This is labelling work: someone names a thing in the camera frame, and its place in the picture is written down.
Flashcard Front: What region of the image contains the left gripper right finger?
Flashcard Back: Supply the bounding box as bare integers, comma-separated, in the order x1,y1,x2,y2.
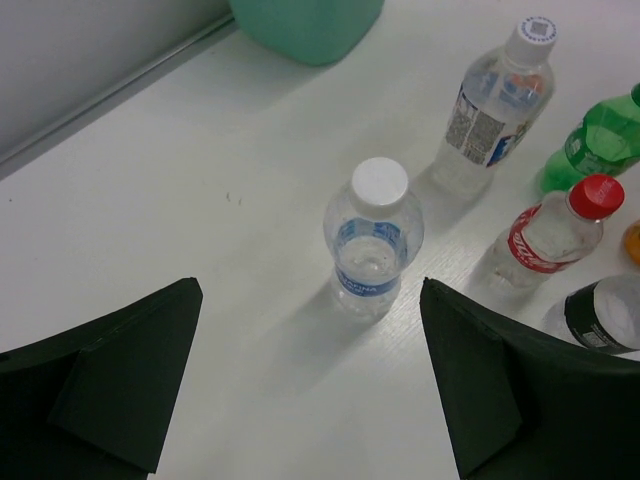
420,279,639,480

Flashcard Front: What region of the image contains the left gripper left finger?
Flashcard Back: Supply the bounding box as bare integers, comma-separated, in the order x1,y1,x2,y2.
1,278,203,479

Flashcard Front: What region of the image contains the green plastic bin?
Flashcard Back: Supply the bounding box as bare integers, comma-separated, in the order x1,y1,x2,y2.
229,0,384,66

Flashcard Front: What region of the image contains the black-cap black-label bottle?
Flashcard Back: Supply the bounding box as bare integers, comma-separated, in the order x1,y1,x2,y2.
541,274,639,356

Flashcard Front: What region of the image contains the small red-cap cola bottle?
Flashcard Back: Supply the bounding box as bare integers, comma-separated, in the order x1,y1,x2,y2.
489,174,625,292

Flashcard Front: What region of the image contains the orange juice bottle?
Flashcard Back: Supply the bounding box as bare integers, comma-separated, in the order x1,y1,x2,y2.
622,220,640,266

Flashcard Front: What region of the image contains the Aquafina bottle white cap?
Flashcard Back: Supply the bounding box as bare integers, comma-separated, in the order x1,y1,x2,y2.
323,157,425,322

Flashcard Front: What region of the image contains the green soda bottle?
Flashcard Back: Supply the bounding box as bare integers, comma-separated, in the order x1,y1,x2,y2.
537,86,639,195

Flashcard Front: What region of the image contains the clear bottle colourful label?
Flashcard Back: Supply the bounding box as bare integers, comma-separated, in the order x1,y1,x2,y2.
431,16,558,200

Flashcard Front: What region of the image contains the aluminium rail left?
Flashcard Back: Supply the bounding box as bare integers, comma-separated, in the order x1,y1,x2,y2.
1,13,237,179

